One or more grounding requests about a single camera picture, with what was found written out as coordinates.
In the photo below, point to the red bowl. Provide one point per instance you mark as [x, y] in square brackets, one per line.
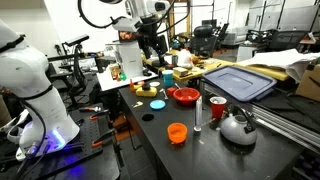
[186, 96]

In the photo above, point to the orange plastic bowl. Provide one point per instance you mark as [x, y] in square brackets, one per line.
[177, 132]

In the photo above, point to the cardboard box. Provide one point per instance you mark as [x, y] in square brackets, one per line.
[310, 83]

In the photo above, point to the red cube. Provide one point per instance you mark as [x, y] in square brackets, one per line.
[171, 92]

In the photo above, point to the small light blue plate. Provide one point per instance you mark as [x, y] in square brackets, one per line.
[157, 104]

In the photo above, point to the yellow wooden table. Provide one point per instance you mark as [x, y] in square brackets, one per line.
[230, 65]

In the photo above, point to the metal spoon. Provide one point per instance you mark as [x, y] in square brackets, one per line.
[177, 86]

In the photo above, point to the tan paper scrap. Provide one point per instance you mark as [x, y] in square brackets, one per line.
[137, 104]

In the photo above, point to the grey cabinets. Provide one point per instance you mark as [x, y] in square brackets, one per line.
[286, 15]

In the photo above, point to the green toy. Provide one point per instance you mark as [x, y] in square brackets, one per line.
[122, 77]

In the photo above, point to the teal plastic cup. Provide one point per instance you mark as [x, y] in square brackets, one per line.
[167, 79]

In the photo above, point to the orange toy bottle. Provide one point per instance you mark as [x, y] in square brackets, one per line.
[131, 86]

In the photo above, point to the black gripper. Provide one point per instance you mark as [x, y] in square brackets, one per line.
[150, 33]

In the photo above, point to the wooden block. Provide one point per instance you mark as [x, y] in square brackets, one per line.
[180, 71]

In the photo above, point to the black office chair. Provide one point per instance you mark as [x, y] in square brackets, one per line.
[204, 40]

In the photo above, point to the white box appliance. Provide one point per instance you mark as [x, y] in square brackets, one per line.
[130, 61]

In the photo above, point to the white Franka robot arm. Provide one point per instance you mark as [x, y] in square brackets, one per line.
[33, 83]

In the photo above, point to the metal can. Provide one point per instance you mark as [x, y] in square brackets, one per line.
[175, 60]

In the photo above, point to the aluminium rail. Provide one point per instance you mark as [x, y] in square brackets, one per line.
[286, 125]

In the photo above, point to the small white plate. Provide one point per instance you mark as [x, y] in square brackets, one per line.
[155, 84]

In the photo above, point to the white board table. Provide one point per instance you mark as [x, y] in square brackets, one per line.
[110, 83]

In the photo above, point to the blue bin lid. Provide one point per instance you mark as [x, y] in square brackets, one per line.
[238, 83]

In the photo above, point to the white crumpled cloth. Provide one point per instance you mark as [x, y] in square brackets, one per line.
[283, 60]

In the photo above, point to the pink toy cup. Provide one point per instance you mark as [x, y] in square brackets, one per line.
[141, 83]

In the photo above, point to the red plastic cup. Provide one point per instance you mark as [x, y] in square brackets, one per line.
[218, 107]

